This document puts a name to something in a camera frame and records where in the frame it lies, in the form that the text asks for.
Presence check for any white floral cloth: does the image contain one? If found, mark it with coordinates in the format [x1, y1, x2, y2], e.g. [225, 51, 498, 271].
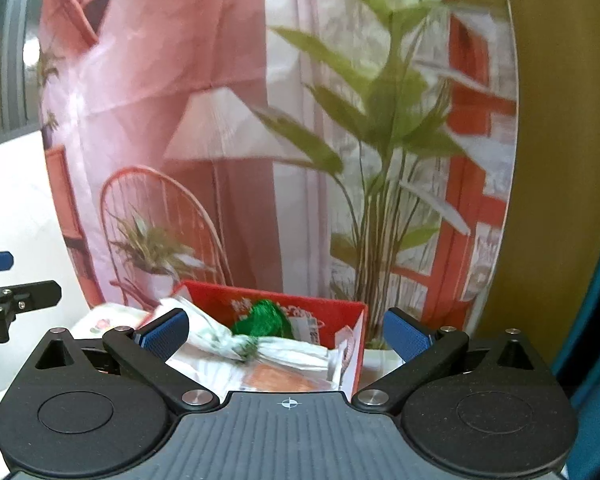
[151, 297, 346, 399]

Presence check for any orange floral oven mitt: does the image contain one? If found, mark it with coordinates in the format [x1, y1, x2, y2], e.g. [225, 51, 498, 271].
[240, 363, 332, 392]

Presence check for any printed room scene backdrop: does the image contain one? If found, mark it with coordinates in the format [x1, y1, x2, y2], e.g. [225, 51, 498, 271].
[38, 0, 518, 347]

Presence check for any green checked tablecloth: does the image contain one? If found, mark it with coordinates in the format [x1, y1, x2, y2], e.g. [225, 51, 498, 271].
[0, 304, 150, 479]

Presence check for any red strawberry cardboard box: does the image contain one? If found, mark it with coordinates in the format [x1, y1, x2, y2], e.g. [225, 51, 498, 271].
[174, 281, 368, 396]

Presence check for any green yarn ball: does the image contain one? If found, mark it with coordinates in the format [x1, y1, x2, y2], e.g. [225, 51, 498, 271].
[230, 299, 294, 342]

